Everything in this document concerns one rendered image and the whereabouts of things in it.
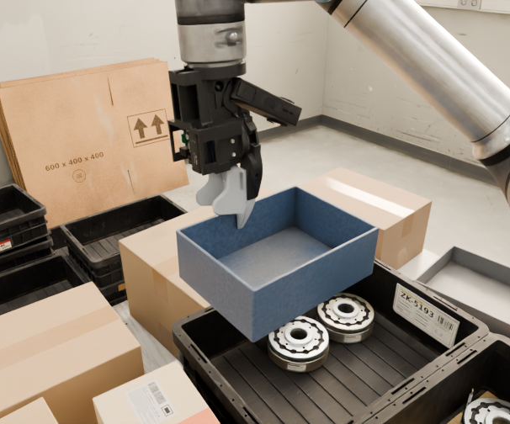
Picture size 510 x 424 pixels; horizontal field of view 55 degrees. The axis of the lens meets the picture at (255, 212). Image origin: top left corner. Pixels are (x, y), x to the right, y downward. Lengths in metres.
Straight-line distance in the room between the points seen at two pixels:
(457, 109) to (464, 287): 0.64
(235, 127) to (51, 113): 2.49
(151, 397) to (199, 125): 0.36
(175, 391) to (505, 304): 0.77
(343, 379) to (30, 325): 0.54
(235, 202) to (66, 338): 0.43
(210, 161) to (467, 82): 0.32
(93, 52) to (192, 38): 2.69
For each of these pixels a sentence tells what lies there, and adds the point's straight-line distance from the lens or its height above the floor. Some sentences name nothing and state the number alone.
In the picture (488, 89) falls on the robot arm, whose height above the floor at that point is 1.29.
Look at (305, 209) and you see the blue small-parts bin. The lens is 0.70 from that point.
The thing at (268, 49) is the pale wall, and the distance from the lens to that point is 3.95.
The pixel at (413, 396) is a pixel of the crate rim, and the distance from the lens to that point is 0.73.
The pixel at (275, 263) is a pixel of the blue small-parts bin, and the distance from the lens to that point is 0.65.
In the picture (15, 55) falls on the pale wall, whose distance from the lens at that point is 3.09.
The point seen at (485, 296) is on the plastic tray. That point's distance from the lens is 1.22.
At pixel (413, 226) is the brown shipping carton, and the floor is 0.81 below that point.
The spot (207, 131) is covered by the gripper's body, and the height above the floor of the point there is 1.26.
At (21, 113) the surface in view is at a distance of 2.97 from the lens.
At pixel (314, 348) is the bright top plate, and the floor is 0.86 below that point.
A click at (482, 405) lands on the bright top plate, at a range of 0.83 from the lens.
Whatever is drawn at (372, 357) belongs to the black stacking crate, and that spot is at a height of 0.83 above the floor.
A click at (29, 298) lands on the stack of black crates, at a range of 1.87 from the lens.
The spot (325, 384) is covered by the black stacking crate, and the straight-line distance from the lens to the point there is 0.83.
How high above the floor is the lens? 1.44
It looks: 29 degrees down
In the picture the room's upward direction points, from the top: straight up
